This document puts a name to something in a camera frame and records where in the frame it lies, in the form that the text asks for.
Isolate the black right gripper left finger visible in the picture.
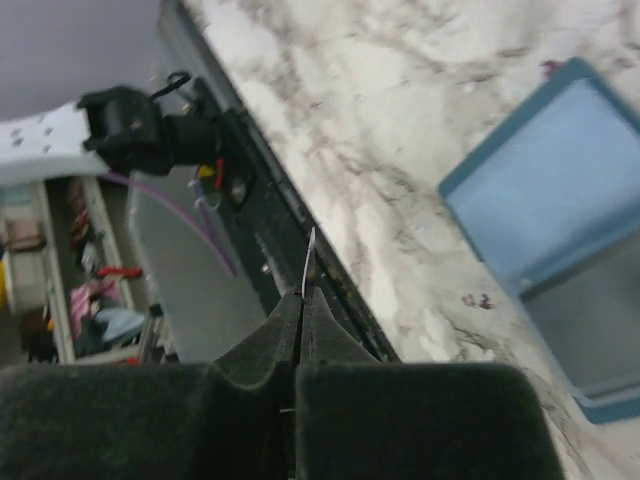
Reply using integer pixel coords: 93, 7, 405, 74
1, 292, 302, 479

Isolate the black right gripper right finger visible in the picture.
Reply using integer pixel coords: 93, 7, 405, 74
295, 289, 563, 479

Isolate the thin white card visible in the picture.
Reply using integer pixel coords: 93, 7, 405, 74
301, 227, 316, 299

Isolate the blue leather card holder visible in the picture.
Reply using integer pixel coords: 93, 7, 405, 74
438, 57, 639, 424

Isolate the black VIP card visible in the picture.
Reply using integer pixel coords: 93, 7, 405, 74
520, 243, 639, 397

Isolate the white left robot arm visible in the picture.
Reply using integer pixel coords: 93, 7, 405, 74
1, 85, 222, 187

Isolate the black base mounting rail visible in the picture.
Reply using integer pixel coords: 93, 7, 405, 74
158, 1, 399, 363

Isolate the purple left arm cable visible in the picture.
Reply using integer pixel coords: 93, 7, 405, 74
102, 172, 237, 277

